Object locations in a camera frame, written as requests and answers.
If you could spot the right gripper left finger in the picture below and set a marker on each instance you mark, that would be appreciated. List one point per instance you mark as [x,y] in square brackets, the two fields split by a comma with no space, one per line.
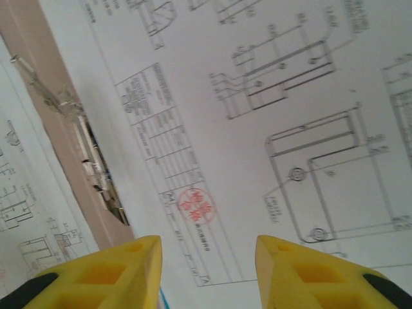
[112,277]

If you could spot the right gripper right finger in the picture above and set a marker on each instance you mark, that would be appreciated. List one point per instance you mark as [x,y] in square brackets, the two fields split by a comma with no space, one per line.
[322,283]

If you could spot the paper with L-shaped drawing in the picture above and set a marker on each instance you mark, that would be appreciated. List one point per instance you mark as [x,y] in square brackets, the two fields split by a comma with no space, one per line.
[257,161]

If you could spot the paper with small drawings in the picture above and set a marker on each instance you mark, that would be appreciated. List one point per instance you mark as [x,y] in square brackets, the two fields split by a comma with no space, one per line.
[25,161]

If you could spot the pink file folder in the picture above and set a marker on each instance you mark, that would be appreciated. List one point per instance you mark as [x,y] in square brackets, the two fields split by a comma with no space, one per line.
[29,32]

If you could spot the metal folder clip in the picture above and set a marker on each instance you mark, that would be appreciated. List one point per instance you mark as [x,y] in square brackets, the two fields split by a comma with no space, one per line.
[69,103]

